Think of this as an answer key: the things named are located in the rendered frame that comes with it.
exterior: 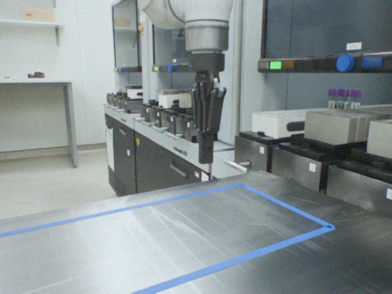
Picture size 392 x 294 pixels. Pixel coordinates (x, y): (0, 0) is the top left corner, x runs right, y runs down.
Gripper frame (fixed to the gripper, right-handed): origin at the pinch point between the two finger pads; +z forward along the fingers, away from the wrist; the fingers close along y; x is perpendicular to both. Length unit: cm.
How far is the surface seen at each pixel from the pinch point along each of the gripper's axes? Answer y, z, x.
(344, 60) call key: -20.4, -18.4, -16.8
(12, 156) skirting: 351, 75, 62
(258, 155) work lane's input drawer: -3.7, 2.1, -11.7
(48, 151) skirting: 350, 73, 25
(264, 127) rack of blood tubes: -0.5, -3.7, -15.4
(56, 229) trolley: -31.8, -1.6, 32.5
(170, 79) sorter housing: 93, -13, -29
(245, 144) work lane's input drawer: 1.6, 0.5, -11.8
